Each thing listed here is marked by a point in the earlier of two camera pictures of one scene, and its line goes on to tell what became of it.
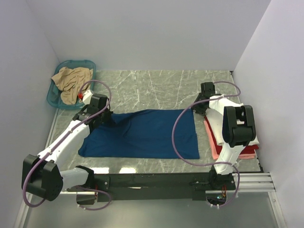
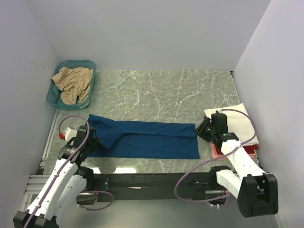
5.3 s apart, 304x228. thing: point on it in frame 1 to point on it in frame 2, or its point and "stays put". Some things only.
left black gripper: x=108 y=115 to x=95 y=142
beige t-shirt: x=69 y=82 stays put
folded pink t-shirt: x=214 y=154 stays put
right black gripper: x=199 y=110 to x=200 y=130
